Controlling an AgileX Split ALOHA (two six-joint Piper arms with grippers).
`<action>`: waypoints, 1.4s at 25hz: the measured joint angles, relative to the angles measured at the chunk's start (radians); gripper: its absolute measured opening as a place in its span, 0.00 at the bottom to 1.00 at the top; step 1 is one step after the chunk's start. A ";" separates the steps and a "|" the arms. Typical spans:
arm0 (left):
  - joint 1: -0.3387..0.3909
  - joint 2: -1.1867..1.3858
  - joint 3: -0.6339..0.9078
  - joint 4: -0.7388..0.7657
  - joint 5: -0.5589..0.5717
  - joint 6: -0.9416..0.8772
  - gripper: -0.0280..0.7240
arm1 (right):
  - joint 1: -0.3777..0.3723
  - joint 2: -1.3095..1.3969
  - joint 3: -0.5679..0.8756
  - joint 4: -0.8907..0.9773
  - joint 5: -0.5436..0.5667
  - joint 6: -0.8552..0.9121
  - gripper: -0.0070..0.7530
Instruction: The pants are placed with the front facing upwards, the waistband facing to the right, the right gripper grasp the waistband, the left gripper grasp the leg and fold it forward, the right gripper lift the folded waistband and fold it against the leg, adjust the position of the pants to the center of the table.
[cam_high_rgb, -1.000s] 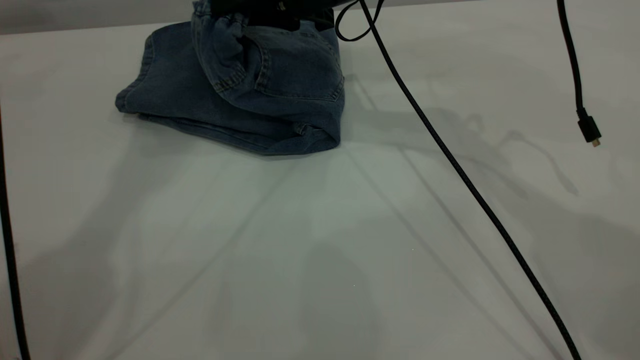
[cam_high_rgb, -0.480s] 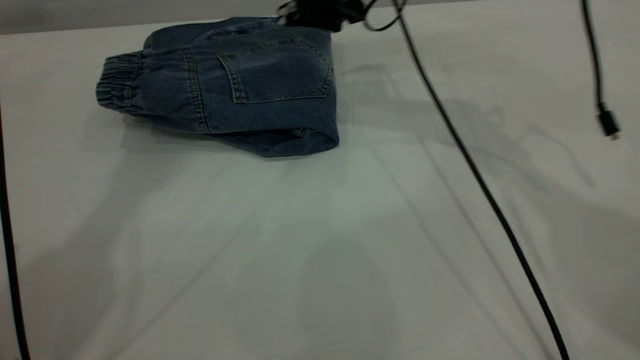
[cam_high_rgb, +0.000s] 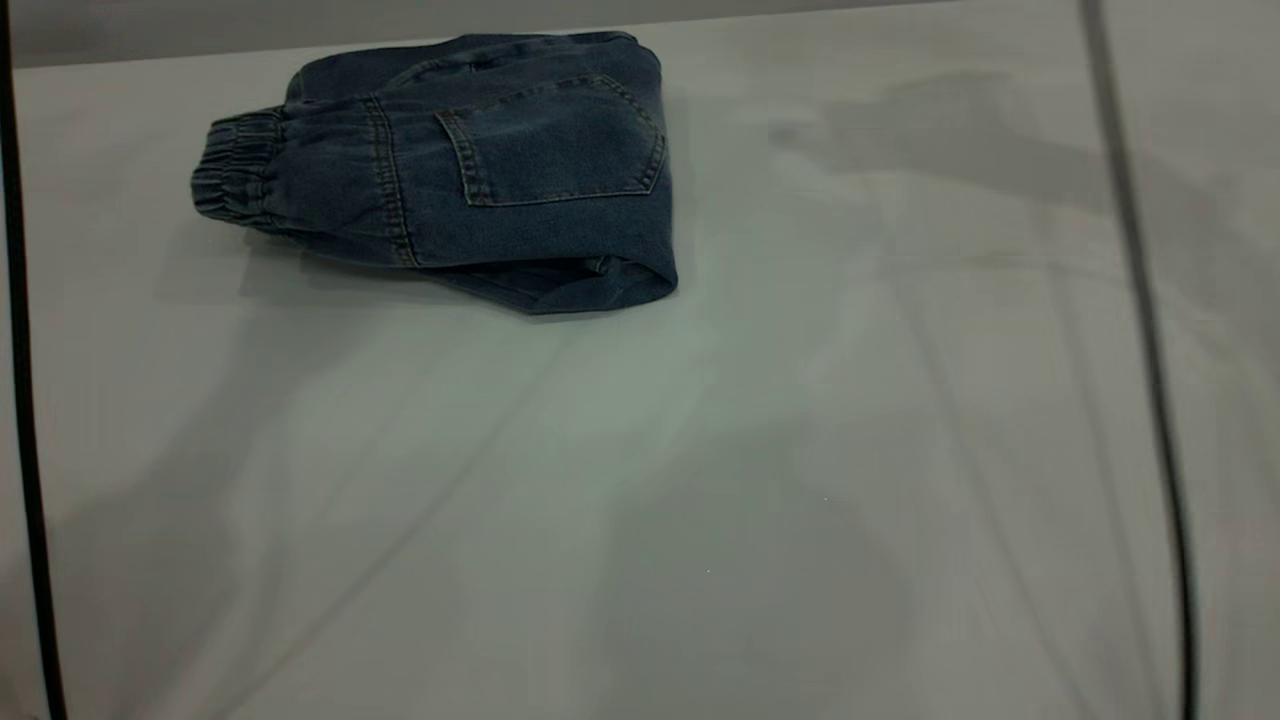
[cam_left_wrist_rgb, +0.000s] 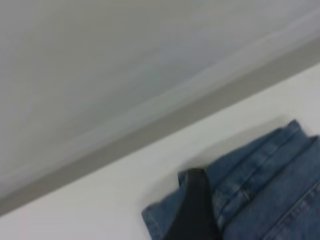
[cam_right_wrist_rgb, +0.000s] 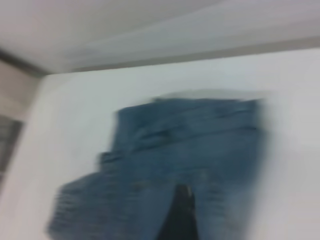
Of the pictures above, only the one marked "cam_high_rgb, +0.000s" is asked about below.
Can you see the blue denim pants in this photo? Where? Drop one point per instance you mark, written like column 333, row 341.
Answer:
column 480, row 170

